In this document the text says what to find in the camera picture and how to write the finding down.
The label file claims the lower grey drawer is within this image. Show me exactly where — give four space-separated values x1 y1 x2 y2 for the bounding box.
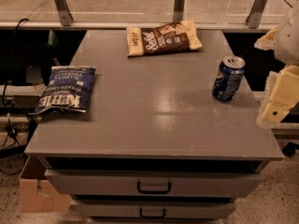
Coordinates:
72 200 235 219

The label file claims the black cable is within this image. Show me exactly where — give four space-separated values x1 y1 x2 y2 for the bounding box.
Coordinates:
0 18 31 176

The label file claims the right metal bracket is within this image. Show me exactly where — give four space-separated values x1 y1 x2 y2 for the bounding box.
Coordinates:
246 0 268 29

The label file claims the brown and cream snack bag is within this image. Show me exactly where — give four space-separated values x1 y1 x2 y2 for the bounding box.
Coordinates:
126 20 203 57

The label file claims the grey drawer cabinet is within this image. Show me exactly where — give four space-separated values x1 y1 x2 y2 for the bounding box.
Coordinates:
26 30 282 224

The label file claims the middle metal bracket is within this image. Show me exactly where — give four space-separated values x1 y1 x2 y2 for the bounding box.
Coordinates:
173 0 185 21

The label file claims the cardboard box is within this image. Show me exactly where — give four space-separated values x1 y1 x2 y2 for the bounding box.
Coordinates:
19 157 71 213

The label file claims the blue pepsi can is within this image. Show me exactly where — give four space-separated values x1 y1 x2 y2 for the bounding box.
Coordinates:
212 56 245 103

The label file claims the left metal bracket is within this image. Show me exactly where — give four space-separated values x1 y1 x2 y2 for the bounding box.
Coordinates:
54 0 73 26

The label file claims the upper grey drawer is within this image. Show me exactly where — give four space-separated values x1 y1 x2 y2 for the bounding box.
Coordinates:
45 170 262 198

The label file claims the grey drawer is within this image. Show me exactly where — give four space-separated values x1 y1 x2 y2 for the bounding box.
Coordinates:
72 200 235 219
45 170 262 198

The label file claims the metal bracket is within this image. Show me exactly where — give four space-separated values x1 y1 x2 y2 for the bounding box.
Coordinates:
246 0 268 29
54 0 73 26
173 0 185 21

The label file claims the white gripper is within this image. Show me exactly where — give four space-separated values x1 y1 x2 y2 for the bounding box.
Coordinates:
254 2 299 129

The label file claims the blue kettle chips bag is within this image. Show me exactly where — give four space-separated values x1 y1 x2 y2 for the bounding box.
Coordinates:
33 66 96 115

